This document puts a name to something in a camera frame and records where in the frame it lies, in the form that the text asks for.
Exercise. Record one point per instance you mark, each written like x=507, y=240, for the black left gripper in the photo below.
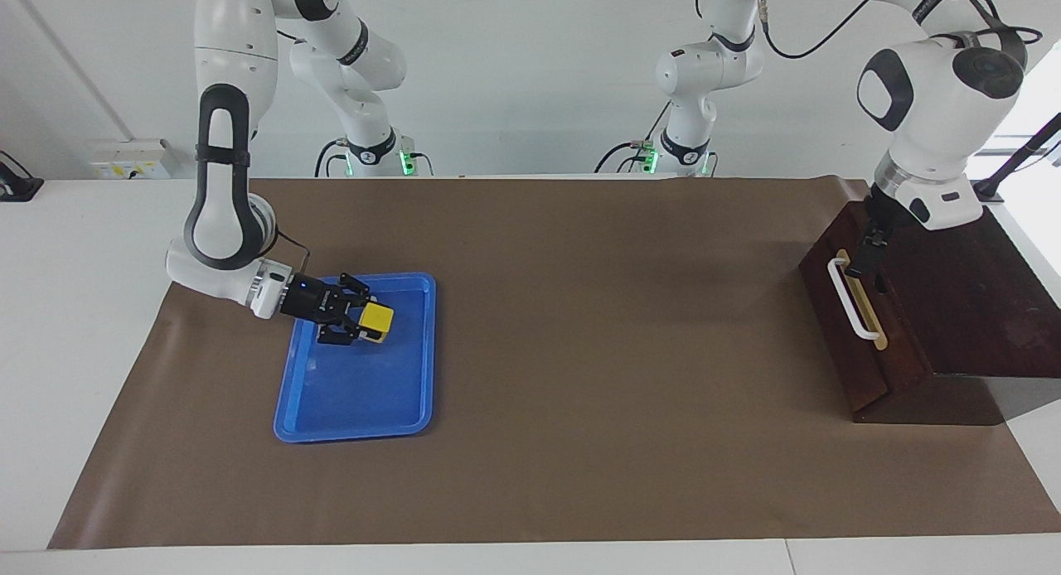
x=880, y=223

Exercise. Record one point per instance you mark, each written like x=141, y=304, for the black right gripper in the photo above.
x=307, y=300

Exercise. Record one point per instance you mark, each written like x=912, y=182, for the yellow cube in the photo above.
x=378, y=320

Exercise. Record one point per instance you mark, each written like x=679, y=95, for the wooden drawer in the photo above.
x=899, y=343

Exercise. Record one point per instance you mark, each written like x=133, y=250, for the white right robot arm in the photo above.
x=220, y=186

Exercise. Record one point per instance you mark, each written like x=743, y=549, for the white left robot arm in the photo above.
x=937, y=86

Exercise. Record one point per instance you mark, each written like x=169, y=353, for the blue plastic tray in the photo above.
x=356, y=393

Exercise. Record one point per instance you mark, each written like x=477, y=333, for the dark wooden cabinet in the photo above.
x=978, y=310

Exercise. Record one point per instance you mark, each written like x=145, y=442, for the black angled pole stand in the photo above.
x=1015, y=161

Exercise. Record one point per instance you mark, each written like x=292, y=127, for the brown table mat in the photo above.
x=580, y=351

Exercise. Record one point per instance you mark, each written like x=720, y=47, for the black clamp stand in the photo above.
x=18, y=186

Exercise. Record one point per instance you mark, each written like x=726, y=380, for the white wall socket box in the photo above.
x=133, y=161

